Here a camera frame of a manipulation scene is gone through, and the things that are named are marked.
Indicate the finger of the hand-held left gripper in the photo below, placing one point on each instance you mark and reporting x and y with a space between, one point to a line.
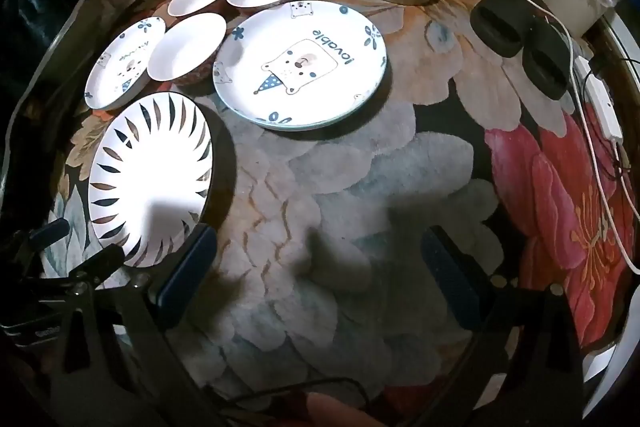
102 259
52 229

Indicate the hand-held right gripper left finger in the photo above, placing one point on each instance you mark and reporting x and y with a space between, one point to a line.
186 277

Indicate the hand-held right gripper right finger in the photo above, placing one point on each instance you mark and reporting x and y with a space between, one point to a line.
450 279

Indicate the black striped white plate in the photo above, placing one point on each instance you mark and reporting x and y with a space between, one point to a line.
150 157

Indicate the small bear print plate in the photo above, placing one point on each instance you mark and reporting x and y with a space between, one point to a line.
120 67

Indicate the large bear print plate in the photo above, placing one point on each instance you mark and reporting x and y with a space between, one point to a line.
320 82

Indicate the floral rug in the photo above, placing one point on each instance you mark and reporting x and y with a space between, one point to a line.
350 207

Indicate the white power strip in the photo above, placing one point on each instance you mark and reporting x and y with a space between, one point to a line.
602 107

